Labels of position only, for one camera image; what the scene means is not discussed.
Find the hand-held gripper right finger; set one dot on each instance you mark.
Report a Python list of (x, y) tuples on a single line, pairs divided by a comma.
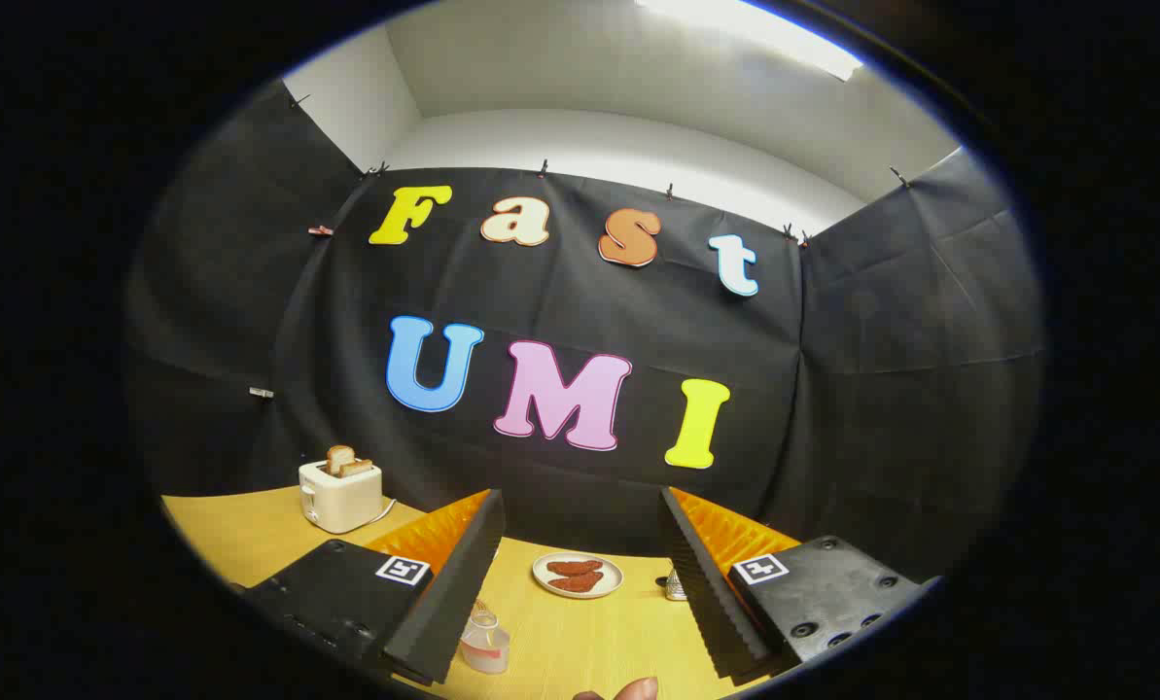
[(711, 603)]

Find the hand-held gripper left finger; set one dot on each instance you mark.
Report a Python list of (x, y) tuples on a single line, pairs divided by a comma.
[(453, 603)]

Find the clear juice bottle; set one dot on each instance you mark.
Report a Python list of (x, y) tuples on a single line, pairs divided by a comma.
[(485, 649)]

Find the white plate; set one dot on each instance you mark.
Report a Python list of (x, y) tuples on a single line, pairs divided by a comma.
[(544, 581)]

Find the brown meat patty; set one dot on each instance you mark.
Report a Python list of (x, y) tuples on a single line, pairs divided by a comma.
[(575, 567), (580, 582)]

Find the cream toaster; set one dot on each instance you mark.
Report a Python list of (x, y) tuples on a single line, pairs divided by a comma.
[(341, 501)]

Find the toasted bread slice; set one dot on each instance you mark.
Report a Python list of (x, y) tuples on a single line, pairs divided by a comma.
[(339, 457), (358, 468)]

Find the wooden table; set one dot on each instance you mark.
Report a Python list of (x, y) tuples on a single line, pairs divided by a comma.
[(249, 535)]

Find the black backdrop cloth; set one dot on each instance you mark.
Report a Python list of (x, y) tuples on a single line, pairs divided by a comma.
[(580, 292)]

